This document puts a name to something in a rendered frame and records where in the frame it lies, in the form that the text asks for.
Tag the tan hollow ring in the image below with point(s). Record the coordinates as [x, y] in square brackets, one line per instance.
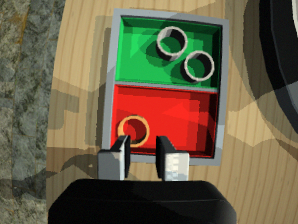
[139, 142]

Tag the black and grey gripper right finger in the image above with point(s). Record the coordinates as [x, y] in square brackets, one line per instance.
[171, 164]

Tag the red and green divided tray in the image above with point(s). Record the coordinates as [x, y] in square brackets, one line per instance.
[192, 117]

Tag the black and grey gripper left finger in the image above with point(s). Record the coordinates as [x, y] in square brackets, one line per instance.
[114, 163]

